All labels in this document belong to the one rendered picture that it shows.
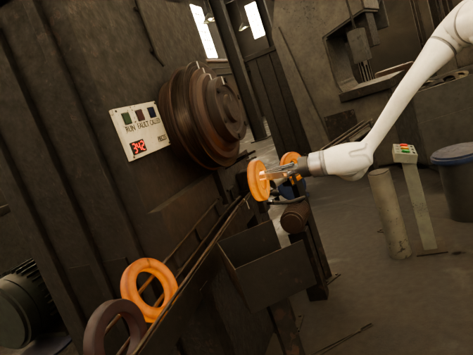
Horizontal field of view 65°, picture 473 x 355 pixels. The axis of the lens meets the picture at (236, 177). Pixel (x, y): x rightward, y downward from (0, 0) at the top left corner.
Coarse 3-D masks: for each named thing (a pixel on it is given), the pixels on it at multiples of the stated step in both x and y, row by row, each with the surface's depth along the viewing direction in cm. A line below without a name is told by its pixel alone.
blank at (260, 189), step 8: (256, 160) 140; (248, 168) 137; (256, 168) 137; (264, 168) 145; (248, 176) 135; (256, 176) 135; (248, 184) 135; (256, 184) 134; (264, 184) 144; (256, 192) 135; (264, 192) 140
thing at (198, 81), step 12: (192, 84) 146; (204, 84) 150; (192, 96) 143; (204, 96) 147; (192, 108) 143; (204, 108) 145; (204, 120) 145; (204, 132) 145; (216, 132) 150; (216, 144) 151; (228, 144) 158; (228, 156) 160
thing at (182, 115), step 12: (180, 72) 151; (192, 72) 152; (180, 84) 145; (180, 96) 143; (180, 108) 142; (180, 120) 143; (192, 120) 142; (192, 132) 143; (192, 144) 146; (204, 144) 146; (204, 156) 150; (216, 156) 153
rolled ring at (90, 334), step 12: (120, 300) 91; (96, 312) 86; (108, 312) 87; (120, 312) 91; (132, 312) 94; (96, 324) 83; (132, 324) 95; (144, 324) 97; (84, 336) 83; (96, 336) 83; (132, 336) 95; (84, 348) 82; (96, 348) 82; (132, 348) 94
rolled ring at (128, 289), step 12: (132, 264) 106; (144, 264) 110; (156, 264) 113; (132, 276) 104; (156, 276) 114; (168, 276) 114; (120, 288) 102; (132, 288) 102; (168, 288) 112; (132, 300) 100; (168, 300) 109; (144, 312) 101; (156, 312) 103
